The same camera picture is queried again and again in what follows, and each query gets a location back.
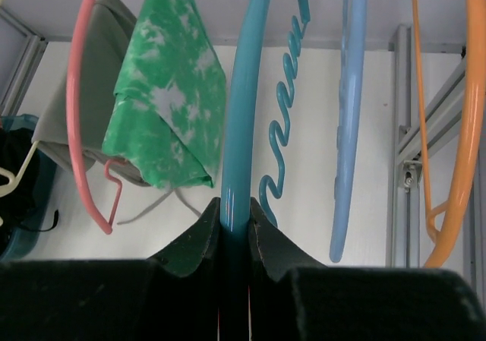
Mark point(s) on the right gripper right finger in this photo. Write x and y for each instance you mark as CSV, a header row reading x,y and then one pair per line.
x,y
295,297

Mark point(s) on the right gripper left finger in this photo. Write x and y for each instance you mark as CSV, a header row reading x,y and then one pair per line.
x,y
169,296

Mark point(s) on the teal blue hanger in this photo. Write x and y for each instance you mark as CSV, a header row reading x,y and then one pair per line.
x,y
236,174

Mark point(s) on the orange hanger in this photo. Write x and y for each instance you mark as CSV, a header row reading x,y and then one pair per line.
x,y
444,222

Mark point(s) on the green patterned trousers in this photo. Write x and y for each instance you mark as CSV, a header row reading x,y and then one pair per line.
x,y
170,99

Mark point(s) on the light blue hanger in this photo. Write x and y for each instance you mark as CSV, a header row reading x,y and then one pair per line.
x,y
352,52

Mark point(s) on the brown grey trousers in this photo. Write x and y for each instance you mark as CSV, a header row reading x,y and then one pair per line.
x,y
95,71

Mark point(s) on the pink hanger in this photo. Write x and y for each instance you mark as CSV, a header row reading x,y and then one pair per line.
x,y
73,124

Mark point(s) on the beige wooden hanger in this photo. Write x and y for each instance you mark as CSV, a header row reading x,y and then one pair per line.
x,y
15,175

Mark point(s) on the teal laundry basket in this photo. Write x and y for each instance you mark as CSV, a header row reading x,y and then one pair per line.
x,y
22,242

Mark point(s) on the black clothes pile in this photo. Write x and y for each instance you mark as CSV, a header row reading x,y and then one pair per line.
x,y
21,203

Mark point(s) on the right aluminium frame post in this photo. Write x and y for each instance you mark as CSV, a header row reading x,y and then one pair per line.
x,y
443,119

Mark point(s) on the aluminium frame post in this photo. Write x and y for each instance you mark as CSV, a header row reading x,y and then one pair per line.
x,y
22,48
443,119

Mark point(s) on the left aluminium frame post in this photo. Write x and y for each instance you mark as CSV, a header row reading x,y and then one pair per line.
x,y
22,48

